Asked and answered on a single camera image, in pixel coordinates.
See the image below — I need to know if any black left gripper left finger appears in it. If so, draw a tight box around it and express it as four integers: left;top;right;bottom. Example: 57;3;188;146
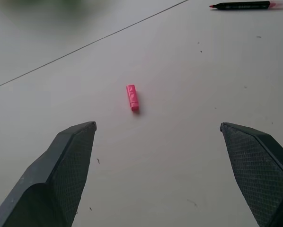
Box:
0;121;97;227

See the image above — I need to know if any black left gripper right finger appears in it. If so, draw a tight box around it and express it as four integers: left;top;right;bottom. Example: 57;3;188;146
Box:
220;122;283;227

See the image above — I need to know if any pink marker cap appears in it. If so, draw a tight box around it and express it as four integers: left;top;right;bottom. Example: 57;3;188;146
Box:
126;84;141;112

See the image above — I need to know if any black marker with pink tip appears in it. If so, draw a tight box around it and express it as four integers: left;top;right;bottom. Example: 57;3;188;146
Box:
209;0;283;11

